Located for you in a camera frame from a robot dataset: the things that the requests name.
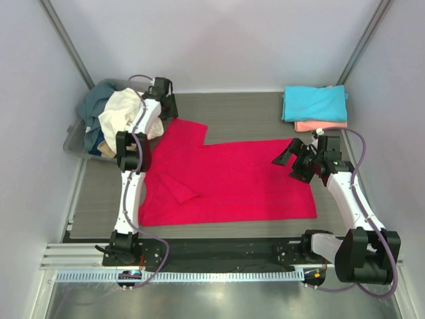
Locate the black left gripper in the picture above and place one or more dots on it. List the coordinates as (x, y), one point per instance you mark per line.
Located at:
(173, 113)

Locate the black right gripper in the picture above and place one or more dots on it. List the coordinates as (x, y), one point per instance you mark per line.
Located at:
(296, 147)

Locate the red pink t shirt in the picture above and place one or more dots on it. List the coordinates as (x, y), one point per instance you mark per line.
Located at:
(190, 182)

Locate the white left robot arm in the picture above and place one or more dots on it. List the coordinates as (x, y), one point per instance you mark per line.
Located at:
(134, 160)

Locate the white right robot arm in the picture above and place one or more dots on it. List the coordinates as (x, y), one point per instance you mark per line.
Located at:
(368, 253)

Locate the folded salmon t shirt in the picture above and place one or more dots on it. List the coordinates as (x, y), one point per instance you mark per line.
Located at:
(306, 126)

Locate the folded turquoise t shirt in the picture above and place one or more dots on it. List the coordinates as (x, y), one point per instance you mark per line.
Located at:
(303, 103)

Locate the cream white t shirt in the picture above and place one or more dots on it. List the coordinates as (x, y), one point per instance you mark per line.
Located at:
(119, 113)

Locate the grey-blue t shirt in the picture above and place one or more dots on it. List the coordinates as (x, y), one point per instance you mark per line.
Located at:
(90, 108)

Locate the dark blue t shirt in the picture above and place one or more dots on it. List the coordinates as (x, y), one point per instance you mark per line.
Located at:
(95, 151)

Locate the tan t shirt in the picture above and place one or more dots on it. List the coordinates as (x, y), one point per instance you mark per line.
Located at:
(105, 150)

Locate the left corner aluminium post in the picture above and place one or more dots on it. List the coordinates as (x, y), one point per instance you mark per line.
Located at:
(66, 41)

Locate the corner aluminium post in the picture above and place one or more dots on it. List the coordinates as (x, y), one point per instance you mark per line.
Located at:
(366, 37)
(66, 41)

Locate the slotted cable duct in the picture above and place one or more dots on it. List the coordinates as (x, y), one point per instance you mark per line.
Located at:
(134, 276)

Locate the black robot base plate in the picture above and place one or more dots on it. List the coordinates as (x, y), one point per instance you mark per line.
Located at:
(231, 255)

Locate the right corner aluminium post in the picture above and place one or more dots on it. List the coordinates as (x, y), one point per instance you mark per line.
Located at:
(366, 37)

